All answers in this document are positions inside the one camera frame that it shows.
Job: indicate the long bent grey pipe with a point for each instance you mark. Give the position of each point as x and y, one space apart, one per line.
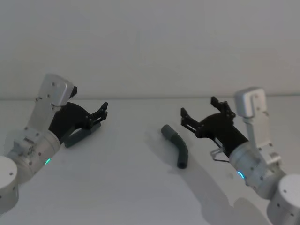
180 145

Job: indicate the white curtain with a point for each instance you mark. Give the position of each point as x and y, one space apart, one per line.
150 47

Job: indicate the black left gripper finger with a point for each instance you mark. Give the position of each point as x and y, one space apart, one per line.
99 114

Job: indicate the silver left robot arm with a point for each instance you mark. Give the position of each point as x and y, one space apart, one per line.
35 145

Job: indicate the white table cloth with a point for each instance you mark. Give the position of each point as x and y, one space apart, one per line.
122 187

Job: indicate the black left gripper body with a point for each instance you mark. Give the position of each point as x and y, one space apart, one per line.
68 117

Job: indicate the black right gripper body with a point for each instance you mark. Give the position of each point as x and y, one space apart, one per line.
220 129

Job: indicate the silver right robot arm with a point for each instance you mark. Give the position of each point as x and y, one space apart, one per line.
253 164

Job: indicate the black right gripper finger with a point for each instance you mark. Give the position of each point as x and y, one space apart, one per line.
189 122
225 109

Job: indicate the short grey pipe piece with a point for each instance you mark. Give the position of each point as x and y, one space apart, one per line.
77 140

